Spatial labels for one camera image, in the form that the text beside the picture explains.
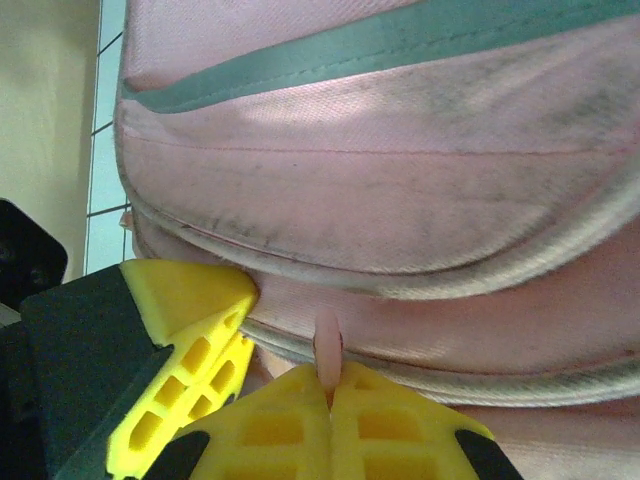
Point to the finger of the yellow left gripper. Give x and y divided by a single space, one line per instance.
245 360
200 295

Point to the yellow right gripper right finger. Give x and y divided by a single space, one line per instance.
440 425

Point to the pink student backpack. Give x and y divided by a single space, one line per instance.
375 175

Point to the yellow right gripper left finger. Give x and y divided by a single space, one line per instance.
225 425

